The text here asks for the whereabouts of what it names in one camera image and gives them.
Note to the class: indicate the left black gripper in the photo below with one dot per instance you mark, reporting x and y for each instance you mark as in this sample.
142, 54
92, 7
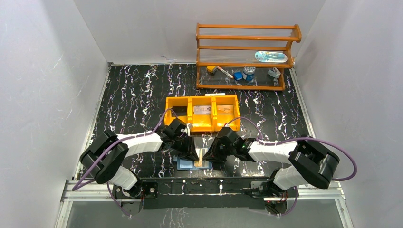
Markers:
184, 148

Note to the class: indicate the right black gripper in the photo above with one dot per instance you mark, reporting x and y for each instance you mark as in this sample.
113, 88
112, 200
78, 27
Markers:
213, 154

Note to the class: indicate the orange credit card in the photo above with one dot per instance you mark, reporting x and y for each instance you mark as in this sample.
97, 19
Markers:
225, 109
200, 163

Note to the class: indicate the blue card holder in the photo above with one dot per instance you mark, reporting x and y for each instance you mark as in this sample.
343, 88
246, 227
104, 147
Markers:
183, 164

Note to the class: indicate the yellow three-compartment bin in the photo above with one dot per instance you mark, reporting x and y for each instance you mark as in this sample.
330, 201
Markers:
205, 123

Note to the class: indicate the orange wooden shelf rack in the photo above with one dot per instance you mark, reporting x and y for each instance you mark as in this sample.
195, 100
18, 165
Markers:
232, 47

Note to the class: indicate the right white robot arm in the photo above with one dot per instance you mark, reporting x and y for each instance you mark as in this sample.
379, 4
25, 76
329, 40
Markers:
310, 161

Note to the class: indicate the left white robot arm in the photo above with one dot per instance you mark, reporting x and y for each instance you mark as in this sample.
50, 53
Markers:
104, 157

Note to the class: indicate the silver credit card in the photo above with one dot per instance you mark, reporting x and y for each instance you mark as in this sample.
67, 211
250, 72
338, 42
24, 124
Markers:
202, 110

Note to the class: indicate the black credit card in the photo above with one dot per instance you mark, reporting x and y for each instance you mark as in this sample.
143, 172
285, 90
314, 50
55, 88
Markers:
180, 110

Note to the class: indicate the white rectangular box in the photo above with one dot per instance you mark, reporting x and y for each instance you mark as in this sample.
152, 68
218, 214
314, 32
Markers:
215, 94

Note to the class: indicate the blue small box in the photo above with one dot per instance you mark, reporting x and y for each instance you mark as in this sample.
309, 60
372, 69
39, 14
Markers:
238, 75

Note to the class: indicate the white marker pen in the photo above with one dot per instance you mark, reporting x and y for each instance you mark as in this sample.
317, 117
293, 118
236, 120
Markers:
225, 72

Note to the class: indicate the yellow sponge block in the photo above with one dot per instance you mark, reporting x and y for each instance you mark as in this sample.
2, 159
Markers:
211, 69

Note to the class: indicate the grey tape dispenser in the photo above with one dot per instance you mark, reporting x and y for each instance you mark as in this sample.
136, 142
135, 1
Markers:
274, 72

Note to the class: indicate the blue blister pack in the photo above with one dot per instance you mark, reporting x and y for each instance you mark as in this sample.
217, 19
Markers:
270, 57

